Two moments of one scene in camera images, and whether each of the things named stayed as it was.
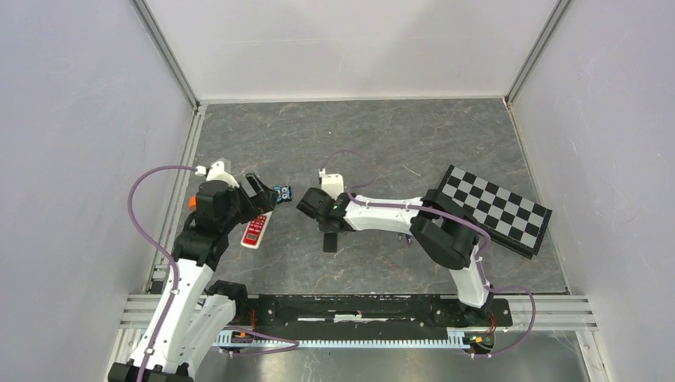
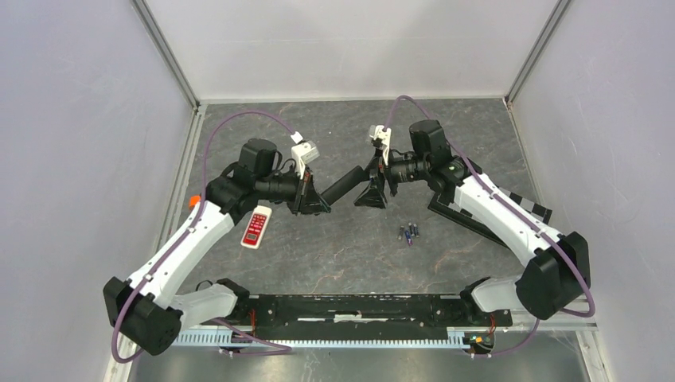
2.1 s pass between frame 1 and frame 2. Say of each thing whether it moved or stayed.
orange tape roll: stayed
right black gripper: moved
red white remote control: stayed
